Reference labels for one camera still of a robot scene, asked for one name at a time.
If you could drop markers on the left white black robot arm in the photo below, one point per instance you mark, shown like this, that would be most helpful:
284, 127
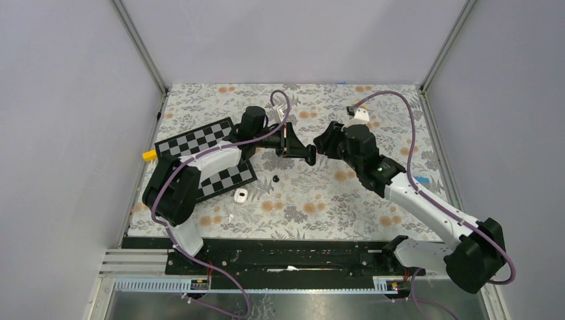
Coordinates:
175, 185

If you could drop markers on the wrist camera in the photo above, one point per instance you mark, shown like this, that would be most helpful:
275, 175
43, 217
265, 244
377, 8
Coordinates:
358, 116
276, 115

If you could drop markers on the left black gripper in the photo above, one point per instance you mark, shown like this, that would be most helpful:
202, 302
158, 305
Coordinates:
295, 148

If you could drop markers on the yellow block left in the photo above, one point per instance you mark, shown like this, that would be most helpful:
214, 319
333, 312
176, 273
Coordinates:
149, 156

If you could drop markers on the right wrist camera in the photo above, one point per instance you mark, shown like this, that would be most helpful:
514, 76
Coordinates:
358, 116

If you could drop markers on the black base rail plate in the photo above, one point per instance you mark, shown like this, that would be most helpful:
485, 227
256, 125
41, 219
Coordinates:
290, 264

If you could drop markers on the floral table mat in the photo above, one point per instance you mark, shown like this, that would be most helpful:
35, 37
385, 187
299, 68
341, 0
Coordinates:
321, 202

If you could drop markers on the blue block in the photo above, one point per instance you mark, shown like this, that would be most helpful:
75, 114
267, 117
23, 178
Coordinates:
422, 180

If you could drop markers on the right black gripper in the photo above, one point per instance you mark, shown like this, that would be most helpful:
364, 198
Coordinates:
328, 139

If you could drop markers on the white earbud case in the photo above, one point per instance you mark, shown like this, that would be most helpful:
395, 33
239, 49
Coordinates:
241, 195

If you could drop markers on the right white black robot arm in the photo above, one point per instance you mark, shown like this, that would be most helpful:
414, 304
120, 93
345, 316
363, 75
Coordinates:
471, 252

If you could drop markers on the black white checkerboard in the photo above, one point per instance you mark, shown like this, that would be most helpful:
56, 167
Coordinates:
199, 139

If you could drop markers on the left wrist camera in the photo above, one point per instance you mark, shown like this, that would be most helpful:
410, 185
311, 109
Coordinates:
276, 115

